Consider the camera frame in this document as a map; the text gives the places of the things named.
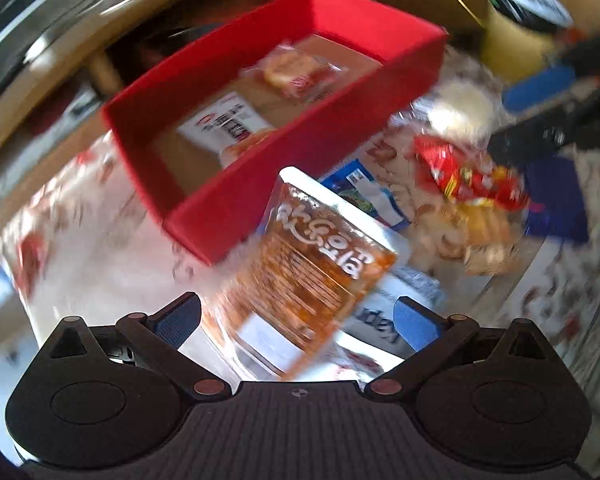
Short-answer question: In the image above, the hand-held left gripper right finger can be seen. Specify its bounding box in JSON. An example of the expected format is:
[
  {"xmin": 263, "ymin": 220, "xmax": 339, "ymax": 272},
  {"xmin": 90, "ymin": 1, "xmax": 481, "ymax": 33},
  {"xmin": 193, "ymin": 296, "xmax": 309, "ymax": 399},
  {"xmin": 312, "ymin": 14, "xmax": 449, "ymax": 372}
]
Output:
[{"xmin": 364, "ymin": 296, "xmax": 557, "ymax": 403}]

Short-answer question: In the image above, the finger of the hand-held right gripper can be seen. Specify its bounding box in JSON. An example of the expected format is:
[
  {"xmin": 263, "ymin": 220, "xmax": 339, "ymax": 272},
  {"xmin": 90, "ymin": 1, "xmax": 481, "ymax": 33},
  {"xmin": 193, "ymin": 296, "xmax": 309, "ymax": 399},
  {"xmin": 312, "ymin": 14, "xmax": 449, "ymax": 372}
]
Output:
[
  {"xmin": 490, "ymin": 92, "xmax": 600, "ymax": 161},
  {"xmin": 502, "ymin": 32, "xmax": 600, "ymax": 116}
]

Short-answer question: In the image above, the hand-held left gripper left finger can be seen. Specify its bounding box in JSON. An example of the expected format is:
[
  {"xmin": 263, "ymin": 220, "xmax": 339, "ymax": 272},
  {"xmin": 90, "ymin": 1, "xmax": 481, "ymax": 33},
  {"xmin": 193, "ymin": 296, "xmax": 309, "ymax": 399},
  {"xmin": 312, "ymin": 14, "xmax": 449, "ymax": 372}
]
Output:
[{"xmin": 40, "ymin": 294, "xmax": 232, "ymax": 403}]

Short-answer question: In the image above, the white wafer packet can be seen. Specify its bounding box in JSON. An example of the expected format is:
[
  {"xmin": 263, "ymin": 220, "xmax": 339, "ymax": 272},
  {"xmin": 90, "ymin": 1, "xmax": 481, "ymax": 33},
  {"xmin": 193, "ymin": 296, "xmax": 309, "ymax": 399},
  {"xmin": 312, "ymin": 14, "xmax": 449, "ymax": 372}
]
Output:
[{"xmin": 340, "ymin": 265, "xmax": 448, "ymax": 361}]

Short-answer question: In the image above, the clear white cake packet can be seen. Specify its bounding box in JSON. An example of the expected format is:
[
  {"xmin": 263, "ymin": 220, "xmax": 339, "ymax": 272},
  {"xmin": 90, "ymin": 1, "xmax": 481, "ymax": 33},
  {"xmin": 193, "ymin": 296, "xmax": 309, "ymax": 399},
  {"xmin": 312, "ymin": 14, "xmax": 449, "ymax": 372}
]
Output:
[{"xmin": 427, "ymin": 80, "xmax": 498, "ymax": 136}]

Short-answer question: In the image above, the red snack packet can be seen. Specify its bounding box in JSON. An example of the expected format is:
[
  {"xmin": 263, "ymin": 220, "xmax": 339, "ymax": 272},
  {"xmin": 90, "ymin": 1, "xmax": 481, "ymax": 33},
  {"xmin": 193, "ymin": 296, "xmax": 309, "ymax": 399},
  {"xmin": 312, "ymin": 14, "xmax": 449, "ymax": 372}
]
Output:
[{"xmin": 412, "ymin": 135, "xmax": 531, "ymax": 213}]

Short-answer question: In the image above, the red cardboard box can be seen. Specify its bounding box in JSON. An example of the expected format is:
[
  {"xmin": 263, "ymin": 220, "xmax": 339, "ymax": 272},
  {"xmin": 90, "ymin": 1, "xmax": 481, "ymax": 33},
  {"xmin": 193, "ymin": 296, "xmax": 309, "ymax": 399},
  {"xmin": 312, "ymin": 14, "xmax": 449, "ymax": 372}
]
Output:
[{"xmin": 102, "ymin": 0, "xmax": 448, "ymax": 267}]

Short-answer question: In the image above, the orange snack packet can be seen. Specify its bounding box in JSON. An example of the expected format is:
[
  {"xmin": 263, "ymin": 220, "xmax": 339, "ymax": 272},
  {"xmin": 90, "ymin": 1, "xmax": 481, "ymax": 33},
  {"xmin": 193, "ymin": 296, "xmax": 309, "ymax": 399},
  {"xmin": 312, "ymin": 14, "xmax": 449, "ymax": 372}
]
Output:
[{"xmin": 200, "ymin": 166, "xmax": 398, "ymax": 381}]

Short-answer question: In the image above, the yellow tub with black lid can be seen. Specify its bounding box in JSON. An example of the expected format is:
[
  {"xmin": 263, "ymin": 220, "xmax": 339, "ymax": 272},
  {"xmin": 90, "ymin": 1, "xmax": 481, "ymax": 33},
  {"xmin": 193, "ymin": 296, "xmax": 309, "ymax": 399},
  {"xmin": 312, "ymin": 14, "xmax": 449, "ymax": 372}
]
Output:
[{"xmin": 480, "ymin": 0, "xmax": 576, "ymax": 81}]

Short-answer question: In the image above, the blue and white packet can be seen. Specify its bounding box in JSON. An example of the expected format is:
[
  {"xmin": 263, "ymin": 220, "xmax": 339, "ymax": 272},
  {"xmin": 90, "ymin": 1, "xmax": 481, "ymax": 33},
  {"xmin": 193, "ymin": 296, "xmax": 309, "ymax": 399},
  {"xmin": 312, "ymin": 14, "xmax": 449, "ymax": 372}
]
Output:
[{"xmin": 320, "ymin": 160, "xmax": 411, "ymax": 231}]

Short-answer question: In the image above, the white label snack packet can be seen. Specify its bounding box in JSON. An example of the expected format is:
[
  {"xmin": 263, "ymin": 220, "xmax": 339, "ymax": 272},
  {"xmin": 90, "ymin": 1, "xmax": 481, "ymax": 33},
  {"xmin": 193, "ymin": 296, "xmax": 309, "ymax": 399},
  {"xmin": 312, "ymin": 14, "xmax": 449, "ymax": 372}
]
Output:
[{"xmin": 177, "ymin": 92, "xmax": 281, "ymax": 171}]

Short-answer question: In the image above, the clear round cake packet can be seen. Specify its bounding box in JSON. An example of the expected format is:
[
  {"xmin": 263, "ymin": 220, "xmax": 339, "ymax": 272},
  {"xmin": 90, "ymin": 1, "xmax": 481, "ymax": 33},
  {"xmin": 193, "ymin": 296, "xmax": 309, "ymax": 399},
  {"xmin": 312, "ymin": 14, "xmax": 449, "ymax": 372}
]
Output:
[{"xmin": 250, "ymin": 42, "xmax": 343, "ymax": 101}]

